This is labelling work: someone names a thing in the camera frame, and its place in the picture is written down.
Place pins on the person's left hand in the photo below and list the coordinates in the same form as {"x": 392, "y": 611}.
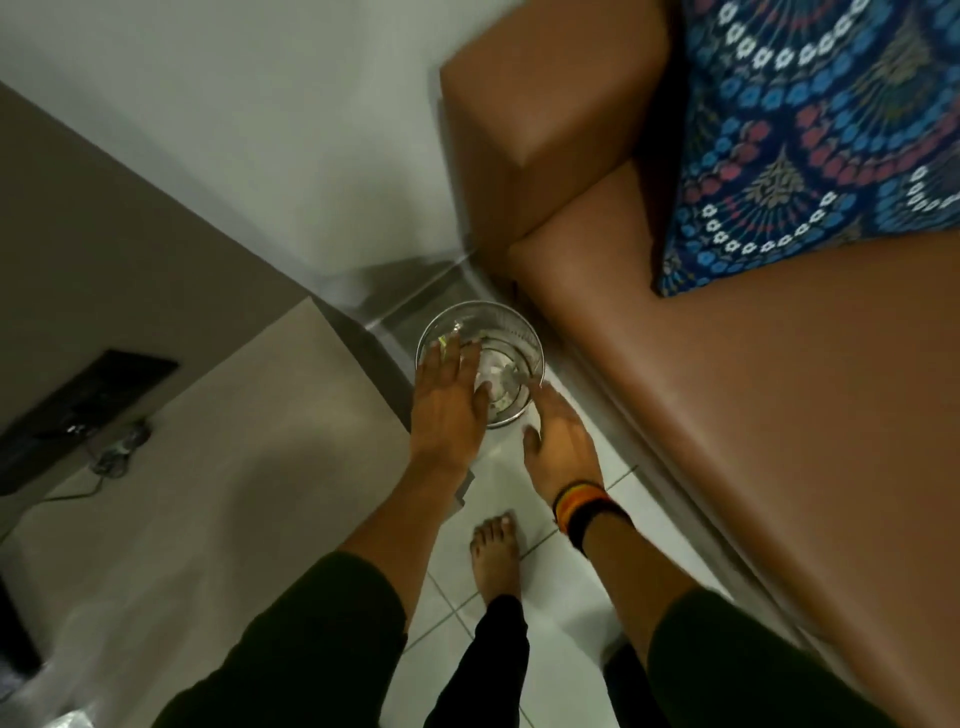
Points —
{"x": 444, "y": 420}

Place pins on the person's right hand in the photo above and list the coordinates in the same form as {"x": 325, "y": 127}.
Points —
{"x": 562, "y": 450}

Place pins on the person's left thumb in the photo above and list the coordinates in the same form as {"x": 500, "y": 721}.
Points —
{"x": 483, "y": 396}

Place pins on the silver metal mesh wastebasket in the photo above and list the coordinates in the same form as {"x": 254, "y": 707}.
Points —
{"x": 517, "y": 341}

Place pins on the blue patterned cushion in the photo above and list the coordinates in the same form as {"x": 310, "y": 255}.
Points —
{"x": 810, "y": 135}

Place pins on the dark green shirt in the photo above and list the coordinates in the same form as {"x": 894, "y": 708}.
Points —
{"x": 300, "y": 645}

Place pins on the person's left forearm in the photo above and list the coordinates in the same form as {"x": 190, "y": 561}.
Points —
{"x": 409, "y": 510}

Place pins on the person's right forearm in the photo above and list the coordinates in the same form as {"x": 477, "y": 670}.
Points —
{"x": 630, "y": 570}

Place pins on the striped multicolour wristband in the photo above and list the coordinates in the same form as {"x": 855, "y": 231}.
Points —
{"x": 576, "y": 498}

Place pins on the brown leather sofa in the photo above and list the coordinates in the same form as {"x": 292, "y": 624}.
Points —
{"x": 750, "y": 420}

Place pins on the black wristband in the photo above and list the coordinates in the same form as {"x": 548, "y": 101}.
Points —
{"x": 596, "y": 519}

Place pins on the person's right thumb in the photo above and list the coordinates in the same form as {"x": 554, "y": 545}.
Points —
{"x": 531, "y": 444}

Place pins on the person's bare foot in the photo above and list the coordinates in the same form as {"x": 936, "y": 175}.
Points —
{"x": 495, "y": 559}

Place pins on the black flat device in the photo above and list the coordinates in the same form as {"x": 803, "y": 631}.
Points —
{"x": 75, "y": 412}

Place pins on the crumpled white trash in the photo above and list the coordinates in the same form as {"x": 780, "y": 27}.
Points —
{"x": 496, "y": 375}

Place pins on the black trousers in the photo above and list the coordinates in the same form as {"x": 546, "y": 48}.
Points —
{"x": 480, "y": 667}

